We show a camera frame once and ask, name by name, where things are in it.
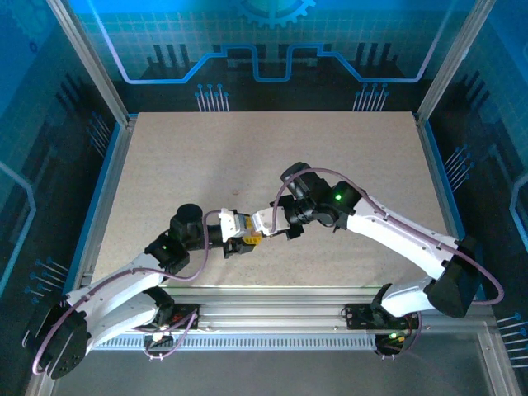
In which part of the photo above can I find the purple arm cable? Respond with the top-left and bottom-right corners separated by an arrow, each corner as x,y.
31,210 -> 226,376
271,167 -> 505,306

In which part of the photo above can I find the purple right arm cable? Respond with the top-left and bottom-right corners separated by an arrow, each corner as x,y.
271,167 -> 505,306

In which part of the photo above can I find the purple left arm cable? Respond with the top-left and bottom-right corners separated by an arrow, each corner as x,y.
31,210 -> 226,376

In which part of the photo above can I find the aluminium corner post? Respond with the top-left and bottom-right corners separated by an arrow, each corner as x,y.
414,0 -> 498,127
44,0 -> 139,127

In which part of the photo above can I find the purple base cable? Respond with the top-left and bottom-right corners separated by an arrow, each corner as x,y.
142,309 -> 201,362
373,311 -> 424,362

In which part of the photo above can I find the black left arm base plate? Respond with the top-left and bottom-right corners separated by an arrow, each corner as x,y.
154,303 -> 201,331

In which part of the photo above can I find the aluminium mounting rail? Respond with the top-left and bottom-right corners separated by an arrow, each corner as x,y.
78,284 -> 496,331

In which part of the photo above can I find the blue table edge strip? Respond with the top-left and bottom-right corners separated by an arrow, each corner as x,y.
423,119 -> 487,300
65,121 -> 127,298

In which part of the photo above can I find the aluminium side rail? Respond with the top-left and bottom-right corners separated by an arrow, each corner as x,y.
76,115 -> 137,292
414,113 -> 475,300

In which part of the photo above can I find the slotted white cable duct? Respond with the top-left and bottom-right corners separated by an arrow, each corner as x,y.
94,332 -> 379,351

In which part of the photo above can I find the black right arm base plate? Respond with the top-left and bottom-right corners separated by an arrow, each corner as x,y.
344,303 -> 422,331

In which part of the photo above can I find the aluminium lower frame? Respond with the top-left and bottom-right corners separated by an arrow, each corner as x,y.
24,325 -> 523,396

